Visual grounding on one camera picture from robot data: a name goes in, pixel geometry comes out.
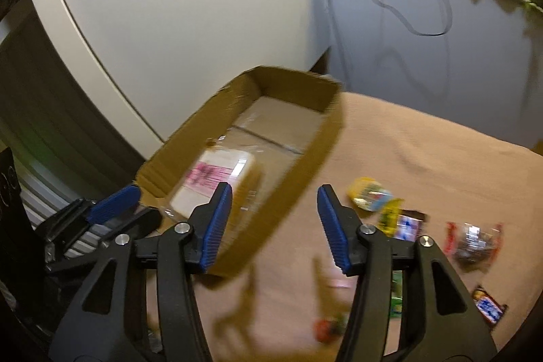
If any dark snickers bar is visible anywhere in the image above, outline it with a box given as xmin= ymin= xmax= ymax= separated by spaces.
xmin=393 ymin=209 xmax=427 ymax=243

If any small snickers bar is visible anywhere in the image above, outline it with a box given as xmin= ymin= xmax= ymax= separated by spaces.
xmin=471 ymin=285 xmax=508 ymax=329

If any yellow green snack packet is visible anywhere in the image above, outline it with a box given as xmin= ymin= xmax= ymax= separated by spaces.
xmin=377 ymin=198 xmax=403 ymax=237

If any clear red-edged nut bag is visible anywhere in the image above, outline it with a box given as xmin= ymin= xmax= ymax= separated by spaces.
xmin=444 ymin=222 xmax=503 ymax=272

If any yellow jelly cup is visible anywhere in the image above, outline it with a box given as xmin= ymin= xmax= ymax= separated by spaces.
xmin=347 ymin=177 xmax=393 ymax=212

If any pink printed plastic bag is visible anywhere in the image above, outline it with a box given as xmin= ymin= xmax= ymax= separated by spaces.
xmin=164 ymin=148 xmax=261 ymax=221

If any brown cardboard box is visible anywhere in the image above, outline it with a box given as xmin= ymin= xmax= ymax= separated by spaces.
xmin=135 ymin=66 xmax=343 ymax=278

